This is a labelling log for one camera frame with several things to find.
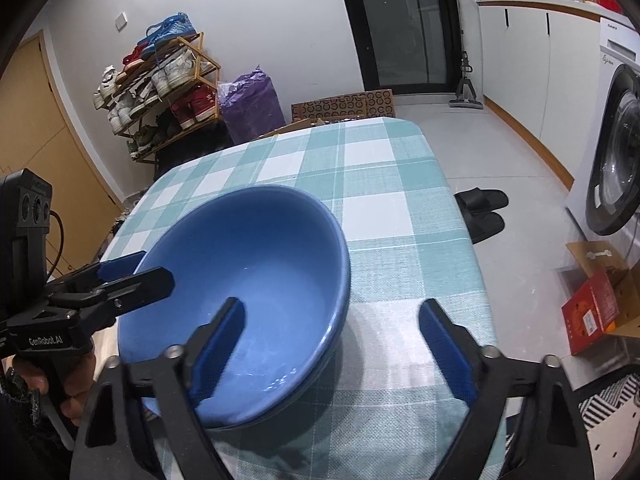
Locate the teal checked tablecloth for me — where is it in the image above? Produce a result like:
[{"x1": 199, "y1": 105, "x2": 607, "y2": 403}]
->
[{"x1": 100, "y1": 116, "x2": 508, "y2": 480}]

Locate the wooden shoe rack with shoes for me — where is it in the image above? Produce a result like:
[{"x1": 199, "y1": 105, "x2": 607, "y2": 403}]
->
[{"x1": 92, "y1": 11, "x2": 221, "y2": 158}]

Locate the black white patterned rug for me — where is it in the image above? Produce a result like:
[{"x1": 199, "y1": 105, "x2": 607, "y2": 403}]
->
[{"x1": 577, "y1": 374, "x2": 640, "y2": 461}]

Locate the white washing machine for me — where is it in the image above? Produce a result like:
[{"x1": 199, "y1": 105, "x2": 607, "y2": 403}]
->
[{"x1": 565, "y1": 12, "x2": 640, "y2": 271}]

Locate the black cable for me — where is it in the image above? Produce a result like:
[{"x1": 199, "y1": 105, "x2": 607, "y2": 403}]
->
[{"x1": 47, "y1": 210, "x2": 67, "y2": 266}]

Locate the white base cabinet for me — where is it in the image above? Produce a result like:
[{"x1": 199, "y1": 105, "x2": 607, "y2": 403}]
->
[{"x1": 477, "y1": 0, "x2": 603, "y2": 191}]

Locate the black slipper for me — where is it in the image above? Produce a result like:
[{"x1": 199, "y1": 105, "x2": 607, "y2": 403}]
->
[
  {"x1": 462, "y1": 211, "x2": 506, "y2": 245},
  {"x1": 454, "y1": 188, "x2": 509, "y2": 213}
]

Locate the black framed glass door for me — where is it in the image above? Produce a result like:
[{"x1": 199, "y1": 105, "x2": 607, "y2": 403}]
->
[{"x1": 332, "y1": 0, "x2": 468, "y2": 98}]

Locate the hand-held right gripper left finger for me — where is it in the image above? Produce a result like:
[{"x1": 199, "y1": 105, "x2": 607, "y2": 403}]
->
[{"x1": 70, "y1": 296, "x2": 247, "y2": 480}]

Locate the red printed box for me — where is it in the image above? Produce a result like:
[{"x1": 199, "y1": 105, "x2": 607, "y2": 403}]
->
[{"x1": 561, "y1": 272, "x2": 622, "y2": 357}]

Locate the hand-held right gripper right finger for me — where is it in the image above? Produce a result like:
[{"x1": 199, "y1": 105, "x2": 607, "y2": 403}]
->
[{"x1": 419, "y1": 298, "x2": 596, "y2": 480}]

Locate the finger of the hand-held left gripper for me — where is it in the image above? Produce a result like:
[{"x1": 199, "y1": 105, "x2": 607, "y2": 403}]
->
[
  {"x1": 47, "y1": 251, "x2": 148, "y2": 302},
  {"x1": 47, "y1": 267, "x2": 176, "y2": 332}
]

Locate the brown patterned doormat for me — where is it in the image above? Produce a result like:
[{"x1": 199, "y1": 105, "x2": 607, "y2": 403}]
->
[{"x1": 291, "y1": 89, "x2": 398, "y2": 123}]

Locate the yellow wooden door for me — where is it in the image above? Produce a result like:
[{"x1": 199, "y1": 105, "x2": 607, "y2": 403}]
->
[{"x1": 0, "y1": 30, "x2": 123, "y2": 271}]

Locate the grey floor mop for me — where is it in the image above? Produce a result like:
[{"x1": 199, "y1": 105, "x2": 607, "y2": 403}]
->
[{"x1": 448, "y1": 25, "x2": 485, "y2": 110}]

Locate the purple plastic bag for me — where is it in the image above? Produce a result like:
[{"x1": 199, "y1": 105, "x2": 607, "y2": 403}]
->
[{"x1": 218, "y1": 66, "x2": 286, "y2": 146}]

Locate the person's left forearm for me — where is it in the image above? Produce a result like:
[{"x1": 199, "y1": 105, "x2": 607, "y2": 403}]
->
[{"x1": 0, "y1": 365, "x2": 46, "y2": 441}]

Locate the person's left hand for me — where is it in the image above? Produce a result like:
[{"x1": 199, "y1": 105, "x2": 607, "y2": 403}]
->
[{"x1": 12, "y1": 351, "x2": 98, "y2": 426}]

